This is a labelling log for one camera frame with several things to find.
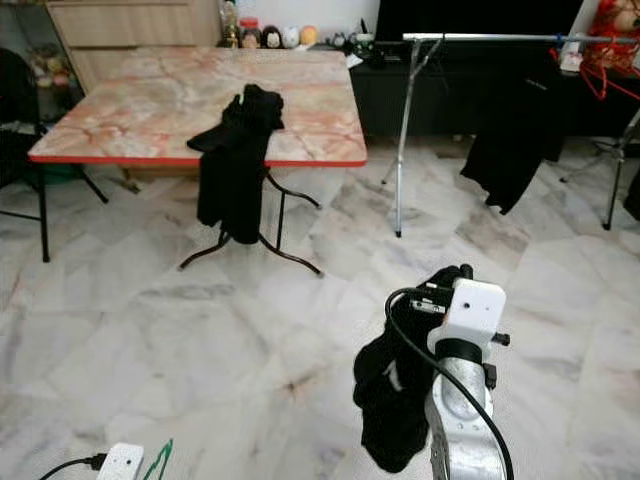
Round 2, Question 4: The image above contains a black knit garment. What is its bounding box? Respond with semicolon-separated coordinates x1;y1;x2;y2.
352;264;476;475

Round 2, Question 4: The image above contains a green clothes hanger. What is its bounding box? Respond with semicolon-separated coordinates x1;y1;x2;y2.
143;438;173;480

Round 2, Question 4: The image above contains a red clothes hanger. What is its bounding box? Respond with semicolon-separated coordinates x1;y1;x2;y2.
578;58;640;101

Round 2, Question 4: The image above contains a black t-shirt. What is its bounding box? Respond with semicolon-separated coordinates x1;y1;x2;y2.
460;45;571;214

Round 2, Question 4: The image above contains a black TV console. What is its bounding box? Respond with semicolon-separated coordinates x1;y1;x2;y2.
348;42;640;141

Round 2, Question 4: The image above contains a black thick garment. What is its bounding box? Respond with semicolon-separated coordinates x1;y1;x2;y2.
188;84;286;246

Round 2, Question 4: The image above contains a black folding chair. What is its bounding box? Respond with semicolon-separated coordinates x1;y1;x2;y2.
0;48;109;263

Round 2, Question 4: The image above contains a silver clothes rack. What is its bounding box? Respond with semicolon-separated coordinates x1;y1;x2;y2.
380;32;640;239

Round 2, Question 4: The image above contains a white tissue pack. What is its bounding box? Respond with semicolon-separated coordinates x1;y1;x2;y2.
560;42;584;77

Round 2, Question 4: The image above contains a black television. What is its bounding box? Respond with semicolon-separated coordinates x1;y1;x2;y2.
375;0;586;43

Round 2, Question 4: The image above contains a red gold figurine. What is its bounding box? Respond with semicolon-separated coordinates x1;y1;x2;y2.
588;0;640;76

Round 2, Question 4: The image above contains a marble top folding table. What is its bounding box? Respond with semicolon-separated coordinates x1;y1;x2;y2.
27;48;369;277

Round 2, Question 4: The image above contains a light wooden cabinet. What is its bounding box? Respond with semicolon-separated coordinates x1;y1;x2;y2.
45;0;221;96

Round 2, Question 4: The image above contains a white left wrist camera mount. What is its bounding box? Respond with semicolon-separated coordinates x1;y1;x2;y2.
97;443;146;480

